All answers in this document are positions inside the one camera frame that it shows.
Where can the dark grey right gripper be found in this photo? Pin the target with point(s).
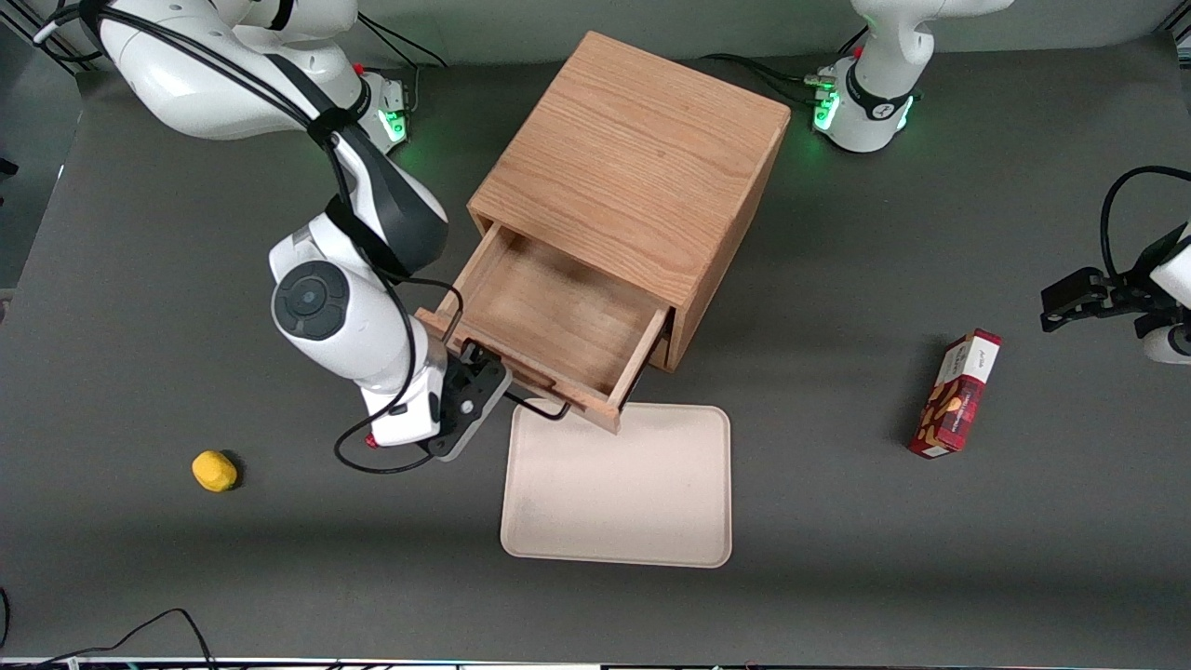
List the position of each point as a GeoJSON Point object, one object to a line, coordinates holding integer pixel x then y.
{"type": "Point", "coordinates": [455, 380]}

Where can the wooden drawer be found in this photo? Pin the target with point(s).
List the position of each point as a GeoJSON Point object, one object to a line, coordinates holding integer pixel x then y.
{"type": "Point", "coordinates": [558, 316]}

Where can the yellow lemon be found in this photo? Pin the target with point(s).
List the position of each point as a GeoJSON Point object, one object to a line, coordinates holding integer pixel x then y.
{"type": "Point", "coordinates": [214, 471]}

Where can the red cookie box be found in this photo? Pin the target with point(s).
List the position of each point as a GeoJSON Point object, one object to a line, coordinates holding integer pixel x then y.
{"type": "Point", "coordinates": [958, 395]}

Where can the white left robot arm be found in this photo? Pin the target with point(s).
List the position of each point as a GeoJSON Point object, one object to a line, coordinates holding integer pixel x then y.
{"type": "Point", "coordinates": [875, 102]}

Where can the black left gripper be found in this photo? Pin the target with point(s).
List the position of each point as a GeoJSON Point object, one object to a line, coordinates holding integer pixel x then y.
{"type": "Point", "coordinates": [1123, 296]}

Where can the beige plastic tray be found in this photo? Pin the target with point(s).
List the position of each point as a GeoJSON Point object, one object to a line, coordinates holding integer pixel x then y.
{"type": "Point", "coordinates": [614, 484]}

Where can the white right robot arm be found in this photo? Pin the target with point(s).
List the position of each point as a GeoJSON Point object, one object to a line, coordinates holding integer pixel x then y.
{"type": "Point", "coordinates": [186, 93]}

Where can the wooden drawer cabinet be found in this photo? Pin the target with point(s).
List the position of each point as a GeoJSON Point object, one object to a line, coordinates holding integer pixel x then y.
{"type": "Point", "coordinates": [633, 158]}

